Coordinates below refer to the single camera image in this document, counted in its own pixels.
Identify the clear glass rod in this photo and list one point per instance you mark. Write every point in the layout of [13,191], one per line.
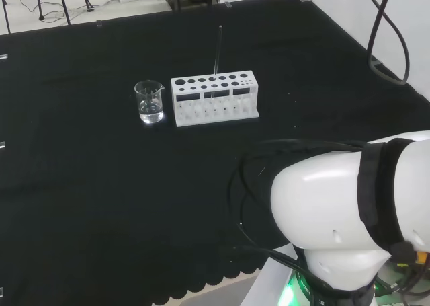
[217,52]

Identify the white test tube rack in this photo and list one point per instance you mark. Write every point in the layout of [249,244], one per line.
[215,114]

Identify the clear glass beaker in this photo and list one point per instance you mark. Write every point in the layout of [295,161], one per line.
[150,107]

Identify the black bench cloth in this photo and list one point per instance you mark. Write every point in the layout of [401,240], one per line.
[100,171]

